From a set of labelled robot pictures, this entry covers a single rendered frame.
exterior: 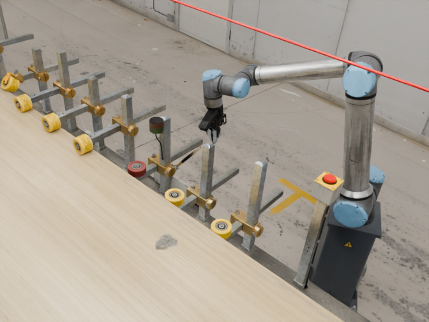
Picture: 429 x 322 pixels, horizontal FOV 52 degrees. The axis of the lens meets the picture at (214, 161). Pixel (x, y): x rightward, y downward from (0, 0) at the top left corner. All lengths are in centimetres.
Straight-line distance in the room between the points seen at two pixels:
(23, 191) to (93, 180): 27
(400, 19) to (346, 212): 239
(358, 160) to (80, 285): 116
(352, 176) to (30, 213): 129
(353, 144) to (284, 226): 129
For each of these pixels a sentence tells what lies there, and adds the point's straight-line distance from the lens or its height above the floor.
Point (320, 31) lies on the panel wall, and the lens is 449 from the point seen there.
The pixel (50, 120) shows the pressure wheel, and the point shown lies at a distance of 218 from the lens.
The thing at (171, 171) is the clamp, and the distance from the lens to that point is 199.
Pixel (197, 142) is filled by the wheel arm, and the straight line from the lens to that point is 217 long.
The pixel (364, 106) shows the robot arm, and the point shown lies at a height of 129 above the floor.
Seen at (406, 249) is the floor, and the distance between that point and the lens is 317.
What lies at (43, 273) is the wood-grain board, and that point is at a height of 90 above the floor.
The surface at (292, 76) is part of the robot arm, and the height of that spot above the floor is 125.
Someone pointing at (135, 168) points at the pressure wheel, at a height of 91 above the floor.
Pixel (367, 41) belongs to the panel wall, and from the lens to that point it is 425.
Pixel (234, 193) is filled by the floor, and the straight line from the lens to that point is 321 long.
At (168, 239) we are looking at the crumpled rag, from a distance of 161.
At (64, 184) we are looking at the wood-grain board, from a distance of 189.
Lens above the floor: 208
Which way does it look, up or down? 37 degrees down
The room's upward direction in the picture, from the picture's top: 5 degrees clockwise
